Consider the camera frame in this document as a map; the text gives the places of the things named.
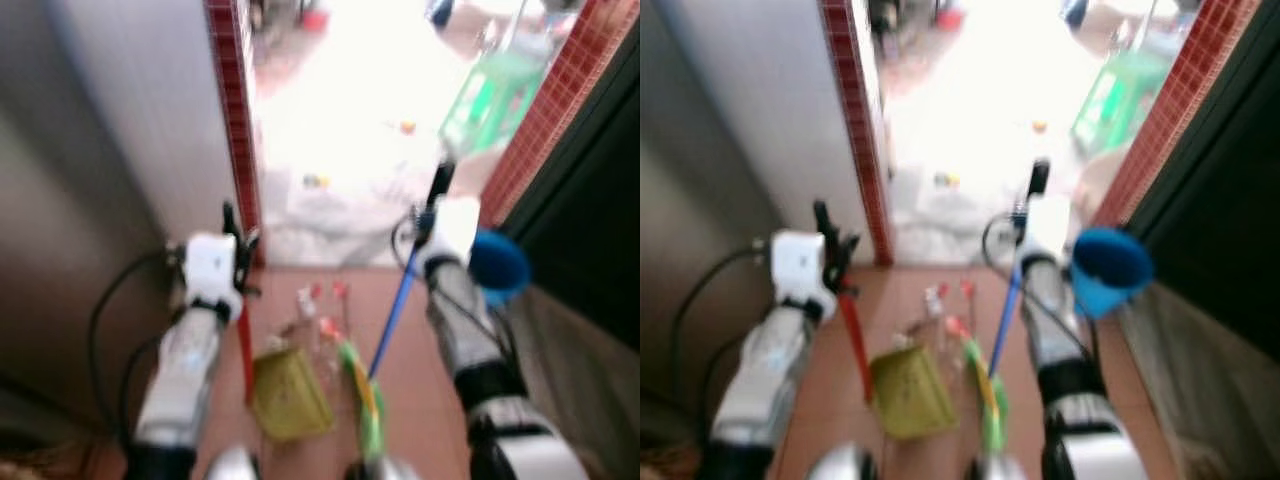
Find dark door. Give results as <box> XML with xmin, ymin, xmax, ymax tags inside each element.
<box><xmin>1125</xmin><ymin>0</ymin><xmax>1280</xmax><ymax>301</ymax></box>
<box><xmin>500</xmin><ymin>30</ymin><xmax>641</xmax><ymax>351</ymax></box>

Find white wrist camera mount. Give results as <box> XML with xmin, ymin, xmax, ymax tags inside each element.
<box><xmin>1020</xmin><ymin>195</ymin><xmax>1076</xmax><ymax>266</ymax></box>
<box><xmin>770</xmin><ymin>230</ymin><xmax>836</xmax><ymax>321</ymax></box>
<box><xmin>185</xmin><ymin>233</ymin><xmax>246</xmax><ymax>321</ymax></box>
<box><xmin>420</xmin><ymin>197</ymin><xmax>481</xmax><ymax>276</ymax></box>

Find white shaggy rug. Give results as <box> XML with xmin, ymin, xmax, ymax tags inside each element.
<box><xmin>262</xmin><ymin>165</ymin><xmax>501</xmax><ymax>266</ymax></box>
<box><xmin>885</xmin><ymin>165</ymin><xmax>1101</xmax><ymax>263</ymax></box>

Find silver robot leg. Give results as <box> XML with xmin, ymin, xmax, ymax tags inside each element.
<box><xmin>205</xmin><ymin>447</ymin><xmax>261</xmax><ymax>480</ymax></box>
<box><xmin>965</xmin><ymin>455</ymin><xmax>1029</xmax><ymax>480</ymax></box>
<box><xmin>808</xmin><ymin>443</ymin><xmax>879</xmax><ymax>480</ymax></box>
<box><xmin>345</xmin><ymin>458</ymin><xmax>421</xmax><ymax>480</ymax></box>

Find silver robot right leg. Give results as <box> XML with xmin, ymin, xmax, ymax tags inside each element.
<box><xmin>345</xmin><ymin>458</ymin><xmax>421</xmax><ymax>480</ymax></box>
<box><xmin>965</xmin><ymin>455</ymin><xmax>1029</xmax><ymax>480</ymax></box>

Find silver robot left leg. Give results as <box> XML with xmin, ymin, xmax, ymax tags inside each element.
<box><xmin>808</xmin><ymin>443</ymin><xmax>879</xmax><ymax>480</ymax></box>
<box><xmin>205</xmin><ymin>447</ymin><xmax>261</xmax><ymax>480</ymax></box>

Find short black left arm cable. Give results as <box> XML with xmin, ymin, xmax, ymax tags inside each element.
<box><xmin>118</xmin><ymin>335</ymin><xmax>166</xmax><ymax>421</ymax></box>
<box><xmin>700</xmin><ymin>340</ymin><xmax>746</xmax><ymax>421</ymax></box>

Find yellow dustpan with red handle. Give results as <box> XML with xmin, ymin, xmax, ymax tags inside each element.
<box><xmin>237</xmin><ymin>300</ymin><xmax>334</xmax><ymax>441</ymax></box>
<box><xmin>838</xmin><ymin>292</ymin><xmax>959</xmax><ymax>441</ymax></box>

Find green plastic stool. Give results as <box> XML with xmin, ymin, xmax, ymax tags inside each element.
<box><xmin>440</xmin><ymin>50</ymin><xmax>546</xmax><ymax>161</ymax></box>
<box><xmin>1070</xmin><ymin>50</ymin><xmax>1171</xmax><ymax>156</ymax></box>

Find blue plastic bucket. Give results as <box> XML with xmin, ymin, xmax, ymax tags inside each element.
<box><xmin>468</xmin><ymin>230</ymin><xmax>531</xmax><ymax>306</ymax></box>
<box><xmin>1070</xmin><ymin>227</ymin><xmax>1154</xmax><ymax>319</ymax></box>

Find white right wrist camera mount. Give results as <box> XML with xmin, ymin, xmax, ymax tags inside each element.
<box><xmin>1020</xmin><ymin>195</ymin><xmax>1076</xmax><ymax>266</ymax></box>
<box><xmin>420</xmin><ymin>197</ymin><xmax>481</xmax><ymax>276</ymax></box>

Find long black left arm cable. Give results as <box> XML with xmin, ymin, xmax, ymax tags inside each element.
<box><xmin>668</xmin><ymin>245</ymin><xmax>771</xmax><ymax>401</ymax></box>
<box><xmin>88</xmin><ymin>248</ymin><xmax>189</xmax><ymax>401</ymax></box>

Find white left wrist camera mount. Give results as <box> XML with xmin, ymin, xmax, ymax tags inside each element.
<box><xmin>185</xmin><ymin>233</ymin><xmax>246</xmax><ymax>321</ymax></box>
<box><xmin>770</xmin><ymin>230</ymin><xmax>836</xmax><ymax>321</ymax></box>

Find green broom with blue handle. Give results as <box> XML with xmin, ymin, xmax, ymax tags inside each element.
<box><xmin>962</xmin><ymin>158</ymin><xmax>1051</xmax><ymax>456</ymax></box>
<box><xmin>335</xmin><ymin>160</ymin><xmax>457</xmax><ymax>466</ymax></box>

